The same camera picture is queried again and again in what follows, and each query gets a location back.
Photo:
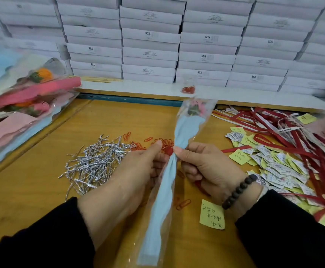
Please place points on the person's right hand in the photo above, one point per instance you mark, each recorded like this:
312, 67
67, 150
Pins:
215, 167

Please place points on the person's left hand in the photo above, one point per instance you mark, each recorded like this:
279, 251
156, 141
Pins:
123, 189

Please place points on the single red ribbon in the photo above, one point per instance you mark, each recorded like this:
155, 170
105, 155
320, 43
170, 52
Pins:
235, 149

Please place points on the pink flower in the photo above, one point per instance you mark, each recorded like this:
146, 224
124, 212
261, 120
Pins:
179, 134

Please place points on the pile of yellow white tags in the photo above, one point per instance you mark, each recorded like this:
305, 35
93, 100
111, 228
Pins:
268, 164

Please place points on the pile of red ribbons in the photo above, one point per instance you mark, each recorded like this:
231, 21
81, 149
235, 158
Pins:
296, 136

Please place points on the pile of flowers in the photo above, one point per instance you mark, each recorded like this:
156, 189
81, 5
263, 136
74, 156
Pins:
17, 114

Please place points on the person's right forearm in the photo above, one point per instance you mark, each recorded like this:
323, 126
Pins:
291, 234

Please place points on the person's left forearm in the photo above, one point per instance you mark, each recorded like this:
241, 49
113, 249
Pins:
39, 242

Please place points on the pile of silver twist ties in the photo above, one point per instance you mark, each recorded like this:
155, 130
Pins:
95, 162

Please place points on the pile of orange paper clips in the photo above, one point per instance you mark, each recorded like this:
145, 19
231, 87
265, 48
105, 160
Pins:
182, 203

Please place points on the long white board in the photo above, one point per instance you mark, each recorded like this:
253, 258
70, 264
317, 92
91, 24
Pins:
246, 96

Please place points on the small bag of red clips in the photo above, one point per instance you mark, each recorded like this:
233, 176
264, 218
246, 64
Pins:
188, 89

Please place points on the wooden sticks bundle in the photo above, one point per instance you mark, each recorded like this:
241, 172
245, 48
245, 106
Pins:
101, 79

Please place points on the wall of stacked white boxes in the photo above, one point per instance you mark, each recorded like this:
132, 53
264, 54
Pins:
151, 36

